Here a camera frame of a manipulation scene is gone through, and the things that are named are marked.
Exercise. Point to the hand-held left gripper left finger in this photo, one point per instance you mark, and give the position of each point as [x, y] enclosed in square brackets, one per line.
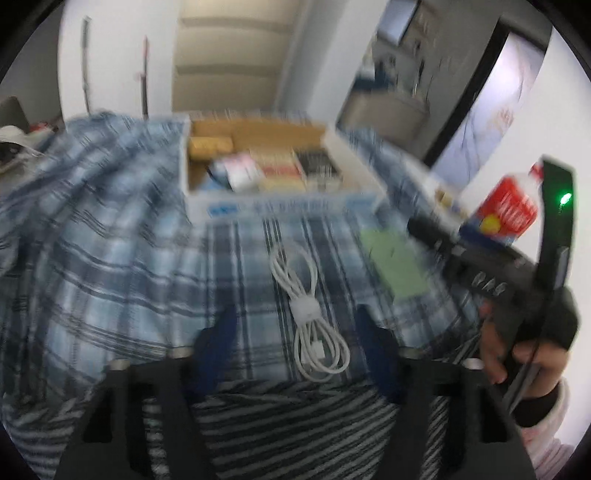
[217, 346]

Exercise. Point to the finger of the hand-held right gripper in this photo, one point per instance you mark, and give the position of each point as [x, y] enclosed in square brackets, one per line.
[429, 230]

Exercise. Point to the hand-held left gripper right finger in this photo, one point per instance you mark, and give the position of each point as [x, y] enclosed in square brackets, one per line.
[374, 350]

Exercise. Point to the green pad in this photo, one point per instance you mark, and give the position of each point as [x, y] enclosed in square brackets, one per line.
[392, 263]

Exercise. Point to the small black box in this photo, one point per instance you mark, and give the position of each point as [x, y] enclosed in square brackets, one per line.
[318, 164]

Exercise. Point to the shallow cardboard box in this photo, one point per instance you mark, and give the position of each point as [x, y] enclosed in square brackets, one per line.
[277, 207]

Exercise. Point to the red gold box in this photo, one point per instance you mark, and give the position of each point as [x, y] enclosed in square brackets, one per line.
[281, 170]

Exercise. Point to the white red packet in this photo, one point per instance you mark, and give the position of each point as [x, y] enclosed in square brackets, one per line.
[242, 173]

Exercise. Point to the yellow blue flat pack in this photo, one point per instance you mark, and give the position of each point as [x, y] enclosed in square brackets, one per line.
[210, 146]

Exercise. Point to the person's right forearm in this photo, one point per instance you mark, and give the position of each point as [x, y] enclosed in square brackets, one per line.
[549, 438]

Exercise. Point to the person's right hand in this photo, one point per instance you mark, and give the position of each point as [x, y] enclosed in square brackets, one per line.
[501, 350]

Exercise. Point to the gold packet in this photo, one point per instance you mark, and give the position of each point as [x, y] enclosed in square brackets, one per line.
[445, 201]

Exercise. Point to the red label cola bottle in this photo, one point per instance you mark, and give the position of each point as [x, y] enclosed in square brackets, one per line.
[508, 203]

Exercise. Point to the beige bathroom vanity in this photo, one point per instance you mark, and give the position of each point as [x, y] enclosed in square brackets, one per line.
[388, 110]

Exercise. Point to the black framed glass door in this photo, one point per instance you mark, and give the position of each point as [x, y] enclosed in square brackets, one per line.
[489, 115]

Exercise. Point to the blue tissue packet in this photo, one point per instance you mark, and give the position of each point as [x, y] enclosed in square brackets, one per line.
[214, 173]

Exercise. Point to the white crumpled bag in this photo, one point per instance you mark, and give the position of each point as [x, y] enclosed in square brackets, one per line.
[14, 136]

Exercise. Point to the grey chair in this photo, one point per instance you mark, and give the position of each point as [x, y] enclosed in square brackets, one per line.
[9, 113]

